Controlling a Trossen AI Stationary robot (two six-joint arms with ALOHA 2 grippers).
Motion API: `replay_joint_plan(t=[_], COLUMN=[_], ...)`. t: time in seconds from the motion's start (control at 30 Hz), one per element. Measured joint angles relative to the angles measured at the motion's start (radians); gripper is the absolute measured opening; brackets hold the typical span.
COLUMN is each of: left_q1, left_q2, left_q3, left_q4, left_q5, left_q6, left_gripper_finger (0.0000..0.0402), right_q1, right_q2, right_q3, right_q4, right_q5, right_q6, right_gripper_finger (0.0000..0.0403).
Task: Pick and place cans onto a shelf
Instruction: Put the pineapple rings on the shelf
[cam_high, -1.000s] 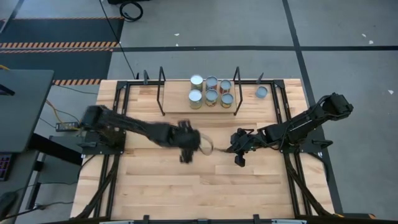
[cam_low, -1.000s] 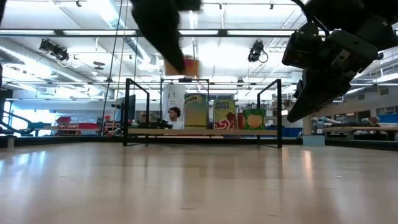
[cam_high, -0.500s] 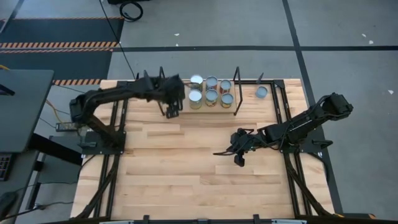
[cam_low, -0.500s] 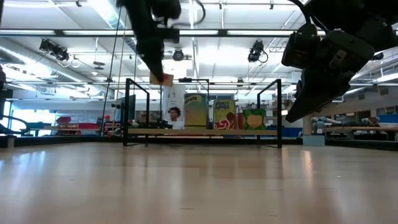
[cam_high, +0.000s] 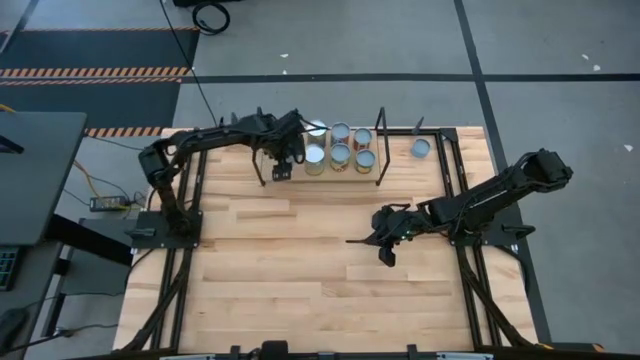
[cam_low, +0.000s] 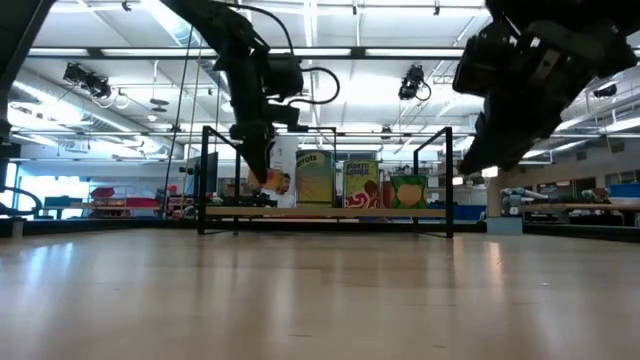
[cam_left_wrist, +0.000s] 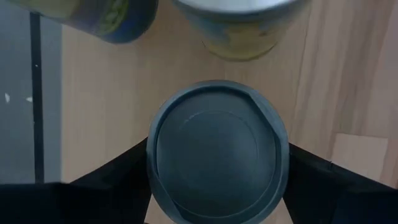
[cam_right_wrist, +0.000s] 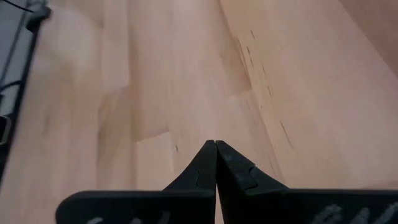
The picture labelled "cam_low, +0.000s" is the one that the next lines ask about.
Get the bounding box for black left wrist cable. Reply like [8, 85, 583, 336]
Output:
[294, 66, 342, 106]

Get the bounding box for person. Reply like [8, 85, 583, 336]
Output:
[276, 172, 297, 209]

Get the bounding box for blue storage bin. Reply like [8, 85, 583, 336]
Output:
[607, 182, 640, 199]

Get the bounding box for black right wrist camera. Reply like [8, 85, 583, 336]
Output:
[452, 22, 502, 97]

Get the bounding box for carrots can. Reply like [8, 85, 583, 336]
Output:
[294, 149, 336, 209]

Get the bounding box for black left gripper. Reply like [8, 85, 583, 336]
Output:
[228, 67, 309, 185]

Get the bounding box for green can with orange oval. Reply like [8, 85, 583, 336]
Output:
[389, 174, 430, 210]

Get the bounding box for wooden workbench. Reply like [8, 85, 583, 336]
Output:
[522, 202, 640, 212]

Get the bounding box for black aluminium table frame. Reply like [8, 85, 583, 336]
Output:
[0, 218, 640, 244]

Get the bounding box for black monitor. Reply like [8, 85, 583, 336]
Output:
[192, 152, 220, 197]

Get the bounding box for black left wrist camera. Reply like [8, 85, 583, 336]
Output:
[263, 53, 305, 101]

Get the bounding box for wooden shelf with black frame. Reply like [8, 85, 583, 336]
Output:
[197, 124, 455, 239]

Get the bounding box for short light blue can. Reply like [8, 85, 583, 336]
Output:
[487, 216, 524, 236]

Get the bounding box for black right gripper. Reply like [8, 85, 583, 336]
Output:
[457, 18, 640, 176]

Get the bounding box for white mixed fruit can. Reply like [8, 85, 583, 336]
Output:
[343, 159, 380, 190]

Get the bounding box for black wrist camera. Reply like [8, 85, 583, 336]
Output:
[452, 22, 502, 97]
[263, 53, 305, 101]

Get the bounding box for black ceiling-mounted camera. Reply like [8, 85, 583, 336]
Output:
[398, 63, 432, 101]
[62, 62, 114, 100]

